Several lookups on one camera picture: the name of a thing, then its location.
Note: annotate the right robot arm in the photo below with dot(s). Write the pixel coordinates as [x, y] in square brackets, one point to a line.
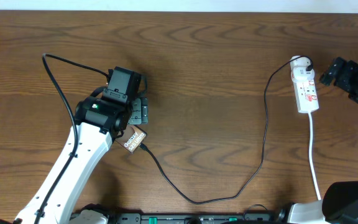
[340, 202]

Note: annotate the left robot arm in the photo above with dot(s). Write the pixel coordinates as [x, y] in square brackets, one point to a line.
[111, 113]

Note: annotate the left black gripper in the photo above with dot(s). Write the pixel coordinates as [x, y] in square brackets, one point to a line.
[142, 116]

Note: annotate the white power strip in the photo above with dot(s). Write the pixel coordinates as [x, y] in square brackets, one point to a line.
[302, 76]

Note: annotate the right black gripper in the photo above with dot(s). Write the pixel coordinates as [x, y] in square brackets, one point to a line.
[349, 67]

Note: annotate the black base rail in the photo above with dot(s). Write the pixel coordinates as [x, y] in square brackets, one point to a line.
[136, 218]

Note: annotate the bronze Galaxy smartphone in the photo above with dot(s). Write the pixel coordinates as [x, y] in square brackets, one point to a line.
[132, 138]

